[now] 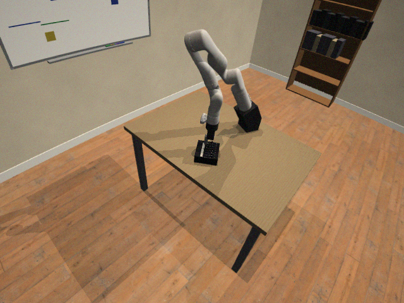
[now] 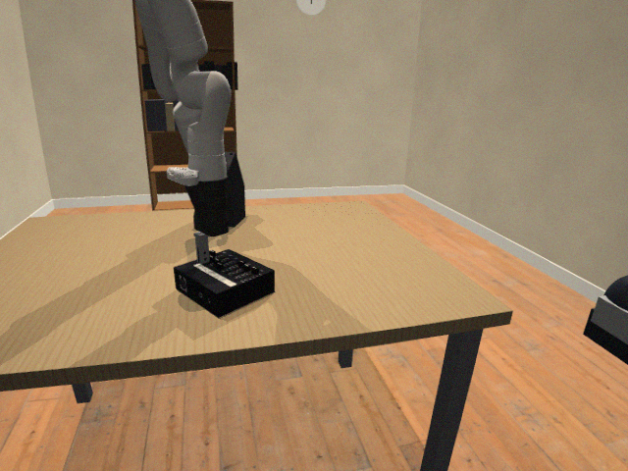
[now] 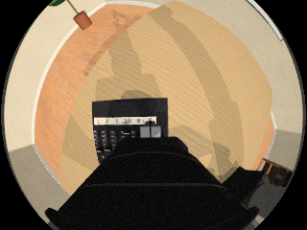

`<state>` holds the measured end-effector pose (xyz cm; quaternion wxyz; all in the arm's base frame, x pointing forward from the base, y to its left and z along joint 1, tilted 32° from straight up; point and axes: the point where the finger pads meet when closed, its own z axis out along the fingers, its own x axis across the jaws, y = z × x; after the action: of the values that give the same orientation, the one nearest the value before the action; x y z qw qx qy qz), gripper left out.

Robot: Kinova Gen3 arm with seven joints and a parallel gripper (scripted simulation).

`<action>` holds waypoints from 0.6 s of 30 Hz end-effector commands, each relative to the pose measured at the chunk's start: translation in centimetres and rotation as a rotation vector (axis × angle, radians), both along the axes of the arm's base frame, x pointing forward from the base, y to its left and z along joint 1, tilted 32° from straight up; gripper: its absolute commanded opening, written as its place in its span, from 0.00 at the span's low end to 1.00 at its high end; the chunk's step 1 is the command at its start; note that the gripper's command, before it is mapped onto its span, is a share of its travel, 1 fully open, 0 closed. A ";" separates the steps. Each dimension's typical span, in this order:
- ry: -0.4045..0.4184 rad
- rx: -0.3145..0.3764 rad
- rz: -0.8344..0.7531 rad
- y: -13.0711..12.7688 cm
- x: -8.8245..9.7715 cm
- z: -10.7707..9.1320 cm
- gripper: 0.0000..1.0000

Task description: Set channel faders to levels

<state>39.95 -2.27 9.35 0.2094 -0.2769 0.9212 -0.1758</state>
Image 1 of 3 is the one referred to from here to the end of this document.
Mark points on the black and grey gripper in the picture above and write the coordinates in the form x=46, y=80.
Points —
x=211, y=126

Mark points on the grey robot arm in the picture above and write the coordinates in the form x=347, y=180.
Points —
x=200, y=40

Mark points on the black lighting desk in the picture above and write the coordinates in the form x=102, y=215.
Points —
x=207, y=154

